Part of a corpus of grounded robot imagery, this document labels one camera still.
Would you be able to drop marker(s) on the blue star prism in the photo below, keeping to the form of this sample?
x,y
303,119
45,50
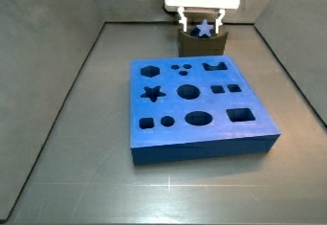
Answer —
x,y
201,29

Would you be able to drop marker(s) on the blue shape sorter block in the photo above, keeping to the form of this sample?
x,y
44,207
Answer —
x,y
195,110

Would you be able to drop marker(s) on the dark grey curved fixture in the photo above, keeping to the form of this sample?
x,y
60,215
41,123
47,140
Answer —
x,y
193,46

